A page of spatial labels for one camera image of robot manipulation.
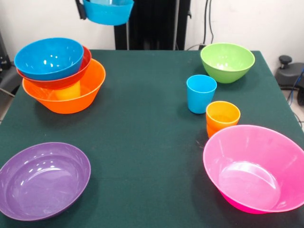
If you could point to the small translucent blue bowl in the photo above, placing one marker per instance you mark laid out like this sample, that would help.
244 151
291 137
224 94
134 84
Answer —
107 14

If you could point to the dark green table cloth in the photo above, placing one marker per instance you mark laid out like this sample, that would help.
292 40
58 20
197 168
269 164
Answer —
142 166

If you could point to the green bowl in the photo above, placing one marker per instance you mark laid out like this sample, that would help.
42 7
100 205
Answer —
226 61

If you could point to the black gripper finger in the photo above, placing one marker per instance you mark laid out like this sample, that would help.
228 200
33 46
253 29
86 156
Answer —
81 9

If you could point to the orange cup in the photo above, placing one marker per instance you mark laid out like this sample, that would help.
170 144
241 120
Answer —
222 116
210 131

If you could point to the red bowl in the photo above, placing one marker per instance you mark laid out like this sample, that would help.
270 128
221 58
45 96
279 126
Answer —
71 82

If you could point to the purple bowl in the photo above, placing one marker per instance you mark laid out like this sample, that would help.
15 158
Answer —
40 183

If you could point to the pink bowl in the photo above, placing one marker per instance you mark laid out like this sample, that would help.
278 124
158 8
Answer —
251 171

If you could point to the orange bowl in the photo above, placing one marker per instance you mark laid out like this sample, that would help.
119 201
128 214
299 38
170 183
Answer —
92 80

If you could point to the blue cup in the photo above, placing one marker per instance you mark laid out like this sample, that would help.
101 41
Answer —
200 97

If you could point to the black office chair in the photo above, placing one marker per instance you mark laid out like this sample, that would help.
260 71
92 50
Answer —
7 78

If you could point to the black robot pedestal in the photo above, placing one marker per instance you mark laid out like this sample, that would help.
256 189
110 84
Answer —
152 23

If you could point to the large blue bowl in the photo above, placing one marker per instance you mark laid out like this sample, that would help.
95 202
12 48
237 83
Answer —
47 59

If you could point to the yellow cup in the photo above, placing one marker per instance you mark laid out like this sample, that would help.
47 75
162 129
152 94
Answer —
69 92

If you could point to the black chair base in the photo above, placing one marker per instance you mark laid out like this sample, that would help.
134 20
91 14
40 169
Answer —
288 73

